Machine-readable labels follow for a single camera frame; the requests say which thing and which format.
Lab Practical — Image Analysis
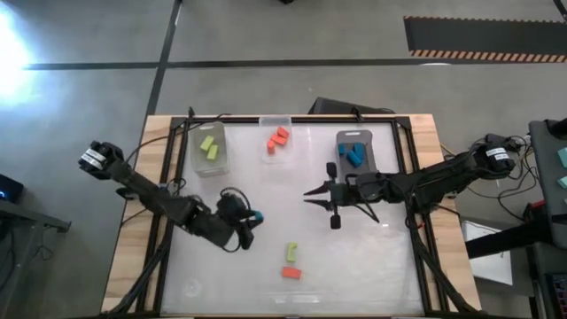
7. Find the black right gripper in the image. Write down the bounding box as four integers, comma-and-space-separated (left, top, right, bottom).
303, 162, 361, 230

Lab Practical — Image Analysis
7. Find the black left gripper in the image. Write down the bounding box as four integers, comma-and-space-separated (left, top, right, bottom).
215, 186, 263, 252

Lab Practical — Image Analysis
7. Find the grey plastic bin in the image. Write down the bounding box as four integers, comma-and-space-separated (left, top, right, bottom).
335, 128, 378, 177

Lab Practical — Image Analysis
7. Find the clear plastic bin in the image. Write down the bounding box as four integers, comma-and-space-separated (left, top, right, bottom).
258, 115, 293, 165

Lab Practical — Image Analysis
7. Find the white plastic bin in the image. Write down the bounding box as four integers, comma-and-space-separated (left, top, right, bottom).
189, 121, 230, 178

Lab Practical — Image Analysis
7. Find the black flat case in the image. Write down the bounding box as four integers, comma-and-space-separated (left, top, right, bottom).
307, 97, 396, 116

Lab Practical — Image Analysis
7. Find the black support bar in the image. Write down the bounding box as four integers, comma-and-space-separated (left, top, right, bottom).
464, 221, 555, 261

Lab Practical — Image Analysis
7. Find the white paper sheet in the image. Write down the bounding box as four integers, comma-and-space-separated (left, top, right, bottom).
460, 220, 515, 287

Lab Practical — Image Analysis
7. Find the grey side table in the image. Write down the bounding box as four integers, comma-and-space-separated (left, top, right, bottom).
529, 118, 567, 249

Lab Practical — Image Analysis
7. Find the black yellow-striped floor mat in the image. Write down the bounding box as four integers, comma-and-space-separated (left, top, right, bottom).
402, 15, 567, 64

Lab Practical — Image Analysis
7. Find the dark grey desk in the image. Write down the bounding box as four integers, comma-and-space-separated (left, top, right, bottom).
0, 198, 72, 319

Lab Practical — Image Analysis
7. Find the black device with blue light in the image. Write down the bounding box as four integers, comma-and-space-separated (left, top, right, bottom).
0, 173, 26, 204

